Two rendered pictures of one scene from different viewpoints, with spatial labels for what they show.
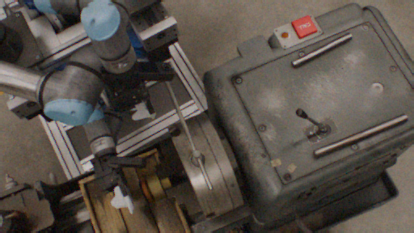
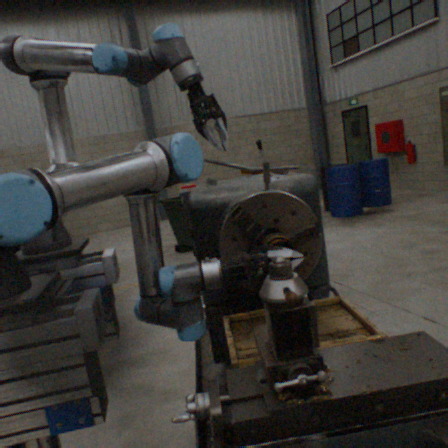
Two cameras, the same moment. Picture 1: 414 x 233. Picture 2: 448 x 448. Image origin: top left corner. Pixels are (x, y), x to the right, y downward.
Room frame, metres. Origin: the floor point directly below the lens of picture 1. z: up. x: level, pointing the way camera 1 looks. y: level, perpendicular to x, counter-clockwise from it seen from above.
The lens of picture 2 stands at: (0.21, 1.35, 1.35)
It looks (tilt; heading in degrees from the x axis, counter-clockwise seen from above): 10 degrees down; 284
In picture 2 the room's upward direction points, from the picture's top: 9 degrees counter-clockwise
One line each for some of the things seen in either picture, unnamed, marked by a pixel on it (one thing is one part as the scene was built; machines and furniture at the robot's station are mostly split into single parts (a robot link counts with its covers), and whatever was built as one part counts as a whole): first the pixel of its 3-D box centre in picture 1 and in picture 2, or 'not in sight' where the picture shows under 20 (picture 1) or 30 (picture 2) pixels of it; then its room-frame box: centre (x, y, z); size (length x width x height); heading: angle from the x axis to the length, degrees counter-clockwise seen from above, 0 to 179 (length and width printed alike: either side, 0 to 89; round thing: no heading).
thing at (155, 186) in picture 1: (157, 186); (277, 250); (0.34, 0.21, 1.08); 0.09 x 0.09 x 0.09; 16
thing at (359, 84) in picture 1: (312, 114); (247, 228); (0.51, -0.32, 1.06); 0.59 x 0.48 x 0.39; 106
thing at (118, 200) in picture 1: (120, 201); (286, 255); (0.30, 0.32, 1.09); 0.09 x 0.06 x 0.03; 16
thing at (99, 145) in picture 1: (103, 148); (212, 272); (0.49, 0.37, 1.08); 0.08 x 0.05 x 0.08; 106
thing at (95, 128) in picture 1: (96, 128); (182, 280); (0.56, 0.39, 1.07); 0.11 x 0.08 x 0.09; 16
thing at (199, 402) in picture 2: (10, 180); (190, 408); (0.46, 0.74, 0.95); 0.07 x 0.04 x 0.04; 16
